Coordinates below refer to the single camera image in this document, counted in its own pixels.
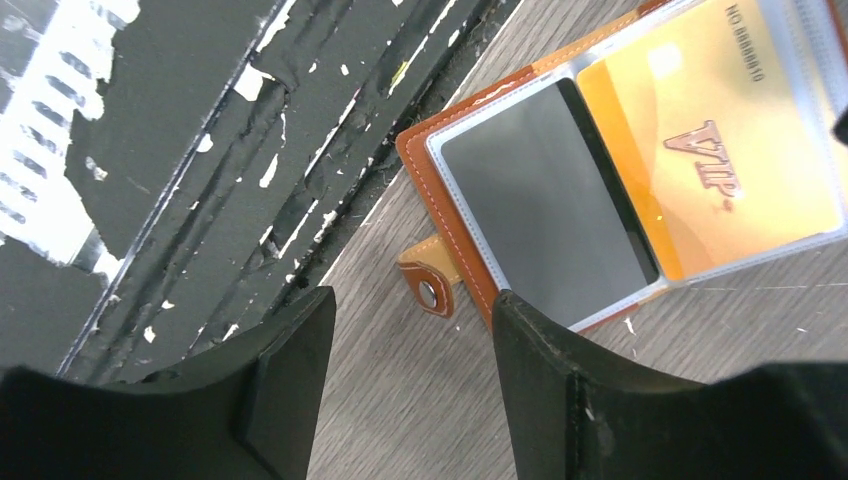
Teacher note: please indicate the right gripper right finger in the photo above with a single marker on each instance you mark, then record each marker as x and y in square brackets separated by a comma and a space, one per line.
[576, 410]

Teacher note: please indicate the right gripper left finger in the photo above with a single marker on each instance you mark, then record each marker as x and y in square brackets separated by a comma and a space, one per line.
[244, 409]

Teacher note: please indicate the grey card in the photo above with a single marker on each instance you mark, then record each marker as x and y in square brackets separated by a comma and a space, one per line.
[545, 206]

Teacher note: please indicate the brown leather card holder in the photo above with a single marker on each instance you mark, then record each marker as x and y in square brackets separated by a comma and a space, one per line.
[434, 266]

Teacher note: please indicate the gold credit card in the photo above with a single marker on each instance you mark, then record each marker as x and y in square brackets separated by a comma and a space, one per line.
[718, 116]

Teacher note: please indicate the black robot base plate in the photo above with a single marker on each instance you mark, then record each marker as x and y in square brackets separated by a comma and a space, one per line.
[240, 140]

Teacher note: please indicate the slotted aluminium rail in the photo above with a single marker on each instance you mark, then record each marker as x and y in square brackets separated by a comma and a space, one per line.
[54, 55]

